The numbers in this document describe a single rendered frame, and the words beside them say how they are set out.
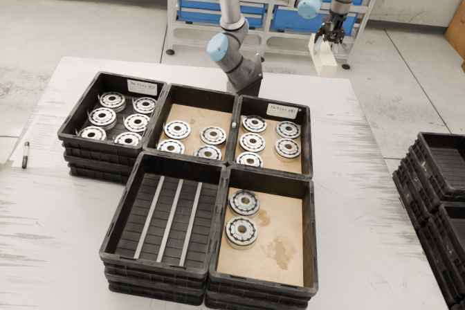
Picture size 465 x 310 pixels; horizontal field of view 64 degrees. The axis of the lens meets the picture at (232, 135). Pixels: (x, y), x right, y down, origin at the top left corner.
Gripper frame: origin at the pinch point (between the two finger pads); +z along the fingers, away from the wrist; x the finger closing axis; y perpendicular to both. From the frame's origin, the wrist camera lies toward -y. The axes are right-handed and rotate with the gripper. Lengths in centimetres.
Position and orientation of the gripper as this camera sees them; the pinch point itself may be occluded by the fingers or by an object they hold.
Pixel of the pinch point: (322, 52)
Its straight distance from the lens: 166.7
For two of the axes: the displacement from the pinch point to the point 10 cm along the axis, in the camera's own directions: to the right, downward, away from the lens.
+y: 0.3, 7.0, -7.1
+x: 9.9, 0.6, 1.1
